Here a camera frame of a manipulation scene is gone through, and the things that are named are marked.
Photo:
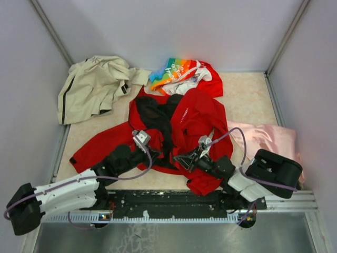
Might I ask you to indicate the rainbow white red garment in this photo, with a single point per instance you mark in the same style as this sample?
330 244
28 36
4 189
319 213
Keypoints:
178 76

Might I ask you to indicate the pink satin cloth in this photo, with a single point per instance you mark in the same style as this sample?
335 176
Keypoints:
270 137

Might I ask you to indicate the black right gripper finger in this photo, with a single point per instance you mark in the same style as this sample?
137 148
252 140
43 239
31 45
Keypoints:
196 151
187 161

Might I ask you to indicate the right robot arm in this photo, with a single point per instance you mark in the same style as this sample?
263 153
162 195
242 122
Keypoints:
267 174

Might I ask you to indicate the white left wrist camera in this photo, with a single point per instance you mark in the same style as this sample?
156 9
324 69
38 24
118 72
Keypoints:
141 138

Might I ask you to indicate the right aluminium frame post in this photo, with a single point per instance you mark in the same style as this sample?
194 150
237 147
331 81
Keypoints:
286 38

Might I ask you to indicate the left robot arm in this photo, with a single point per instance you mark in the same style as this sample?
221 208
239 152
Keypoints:
29 205

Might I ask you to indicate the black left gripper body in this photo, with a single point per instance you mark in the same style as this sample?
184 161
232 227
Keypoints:
142 156

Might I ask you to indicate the left aluminium frame post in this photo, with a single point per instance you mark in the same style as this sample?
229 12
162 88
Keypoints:
52 32

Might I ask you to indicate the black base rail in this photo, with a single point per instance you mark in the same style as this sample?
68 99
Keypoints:
161 204

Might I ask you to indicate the beige jacket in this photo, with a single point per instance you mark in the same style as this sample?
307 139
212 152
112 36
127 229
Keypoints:
93 85

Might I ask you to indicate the aluminium frame post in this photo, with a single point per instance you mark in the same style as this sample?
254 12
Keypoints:
286 38
52 32

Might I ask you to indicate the white slotted cable duct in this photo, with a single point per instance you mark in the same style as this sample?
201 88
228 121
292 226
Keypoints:
96 217

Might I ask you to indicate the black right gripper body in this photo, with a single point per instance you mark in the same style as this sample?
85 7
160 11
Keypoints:
207 165

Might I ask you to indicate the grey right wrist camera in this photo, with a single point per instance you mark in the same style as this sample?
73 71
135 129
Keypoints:
204 145

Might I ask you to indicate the red jacket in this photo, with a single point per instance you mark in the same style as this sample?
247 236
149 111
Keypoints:
175 124

